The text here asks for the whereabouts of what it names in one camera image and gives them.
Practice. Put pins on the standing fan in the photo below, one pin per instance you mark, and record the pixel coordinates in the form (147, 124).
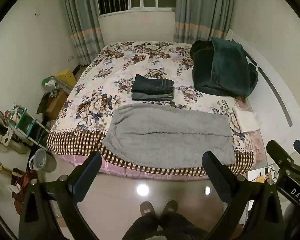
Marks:
(0, 130)

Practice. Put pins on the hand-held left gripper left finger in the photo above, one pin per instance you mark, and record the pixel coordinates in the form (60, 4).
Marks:
(86, 177)

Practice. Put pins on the bed with floral quilt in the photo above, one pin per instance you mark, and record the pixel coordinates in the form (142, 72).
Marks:
(110, 80)

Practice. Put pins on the grey fleece pants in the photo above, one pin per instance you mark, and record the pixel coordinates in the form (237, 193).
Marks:
(165, 142)

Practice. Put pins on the person's slipper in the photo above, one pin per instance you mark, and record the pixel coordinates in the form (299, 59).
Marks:
(147, 208)
(170, 207)

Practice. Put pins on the grey bucket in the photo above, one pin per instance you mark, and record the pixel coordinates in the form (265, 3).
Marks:
(41, 160)

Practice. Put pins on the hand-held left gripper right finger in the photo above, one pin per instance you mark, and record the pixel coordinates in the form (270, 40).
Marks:
(216, 177)

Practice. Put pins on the dark cloth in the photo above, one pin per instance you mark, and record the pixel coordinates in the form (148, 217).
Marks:
(43, 102)

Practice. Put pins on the cardboard box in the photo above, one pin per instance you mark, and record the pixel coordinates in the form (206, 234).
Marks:
(56, 105)

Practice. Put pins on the person's right slipper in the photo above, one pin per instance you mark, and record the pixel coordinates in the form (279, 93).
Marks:
(170, 207)

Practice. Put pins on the folded faded jeans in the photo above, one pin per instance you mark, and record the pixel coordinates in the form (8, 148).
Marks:
(150, 96)

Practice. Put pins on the person's left slipper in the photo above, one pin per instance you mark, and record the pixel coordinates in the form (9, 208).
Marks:
(147, 208)

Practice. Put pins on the dark green plush blanket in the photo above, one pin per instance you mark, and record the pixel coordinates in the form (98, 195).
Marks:
(222, 67)

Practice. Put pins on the teal storage rack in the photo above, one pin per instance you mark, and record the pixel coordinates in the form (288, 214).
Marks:
(27, 125)

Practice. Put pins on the folded white towel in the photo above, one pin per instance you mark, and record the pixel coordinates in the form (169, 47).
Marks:
(246, 120)

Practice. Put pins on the folded dark jeans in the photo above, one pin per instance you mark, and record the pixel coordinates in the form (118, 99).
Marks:
(152, 83)

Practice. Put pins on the yellow box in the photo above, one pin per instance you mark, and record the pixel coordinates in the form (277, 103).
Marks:
(66, 77)

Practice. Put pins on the person's dark fuzzy legs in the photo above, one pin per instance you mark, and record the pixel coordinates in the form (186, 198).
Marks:
(165, 227)

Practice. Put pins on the red cloth pile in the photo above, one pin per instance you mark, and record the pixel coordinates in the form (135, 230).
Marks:
(21, 182)

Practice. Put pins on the teal striped curtain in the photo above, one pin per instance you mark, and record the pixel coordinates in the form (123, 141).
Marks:
(202, 10)
(82, 25)

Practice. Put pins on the wall switch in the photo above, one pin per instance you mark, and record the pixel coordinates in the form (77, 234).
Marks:
(36, 13)

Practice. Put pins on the white bed headboard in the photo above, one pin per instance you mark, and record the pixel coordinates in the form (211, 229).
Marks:
(270, 85)

